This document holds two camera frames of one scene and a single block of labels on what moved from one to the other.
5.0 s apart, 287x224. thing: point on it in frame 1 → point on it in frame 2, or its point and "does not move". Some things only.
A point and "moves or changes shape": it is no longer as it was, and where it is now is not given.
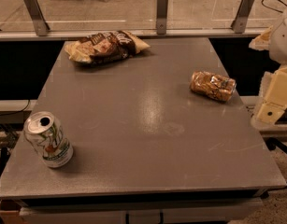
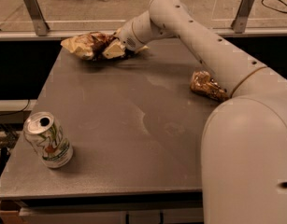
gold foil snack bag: x=214 y=86 does not move
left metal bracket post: x=36 y=14 does not move
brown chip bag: x=106 y=47 moves or changes shape
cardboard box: x=8 y=210 does not move
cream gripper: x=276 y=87 → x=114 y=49
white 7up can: x=49 y=139 does not move
